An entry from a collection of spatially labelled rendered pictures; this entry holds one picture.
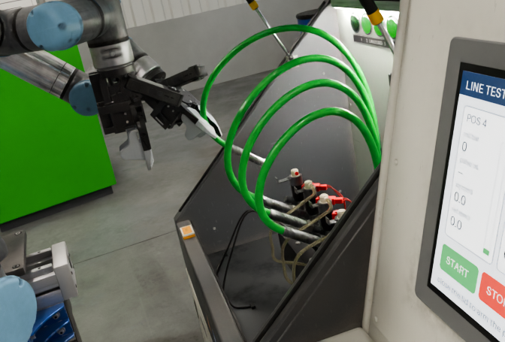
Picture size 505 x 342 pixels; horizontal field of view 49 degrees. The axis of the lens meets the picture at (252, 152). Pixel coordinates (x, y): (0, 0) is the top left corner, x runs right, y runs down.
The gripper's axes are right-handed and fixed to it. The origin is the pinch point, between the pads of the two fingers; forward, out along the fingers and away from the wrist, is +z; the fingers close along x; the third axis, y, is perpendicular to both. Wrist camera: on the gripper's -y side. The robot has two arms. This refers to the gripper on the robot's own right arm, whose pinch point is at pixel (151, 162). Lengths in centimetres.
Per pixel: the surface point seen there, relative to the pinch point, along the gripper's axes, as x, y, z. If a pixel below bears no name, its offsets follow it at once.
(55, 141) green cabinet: -319, 55, 67
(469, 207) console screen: 57, -32, -3
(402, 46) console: 37, -37, -19
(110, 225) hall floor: -268, 30, 123
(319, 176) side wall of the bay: -31, -46, 27
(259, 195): 24.6, -14.9, 2.3
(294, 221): 16.7, -22.2, 12.9
